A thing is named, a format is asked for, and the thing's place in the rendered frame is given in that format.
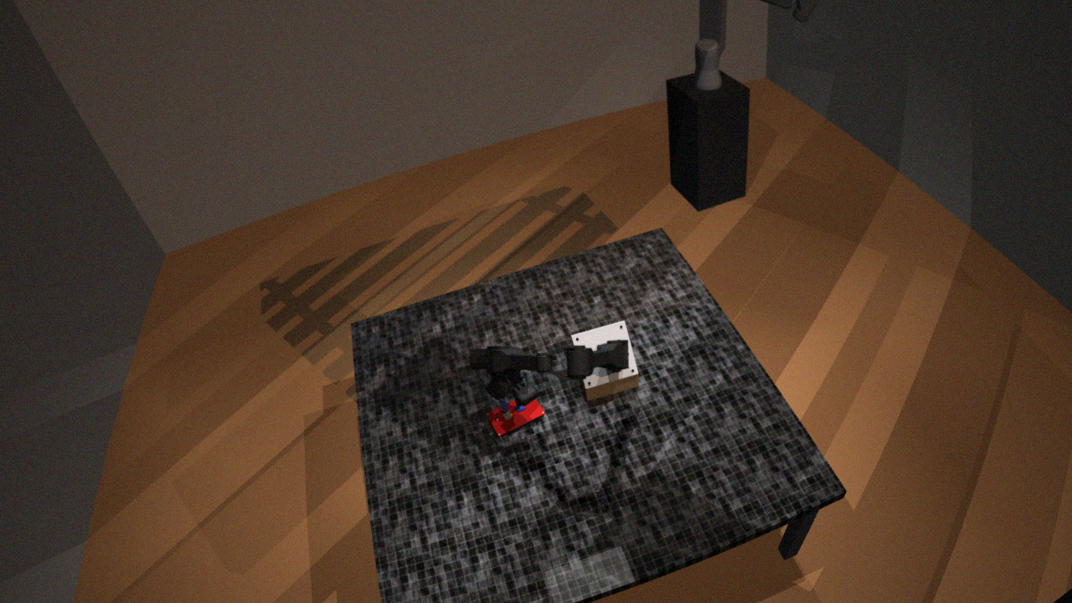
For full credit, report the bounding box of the red circuit board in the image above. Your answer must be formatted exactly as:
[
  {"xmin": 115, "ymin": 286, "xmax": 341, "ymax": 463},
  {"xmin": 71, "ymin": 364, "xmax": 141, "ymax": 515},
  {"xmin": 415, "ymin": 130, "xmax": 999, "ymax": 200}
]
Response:
[{"xmin": 486, "ymin": 399, "xmax": 545, "ymax": 438}]

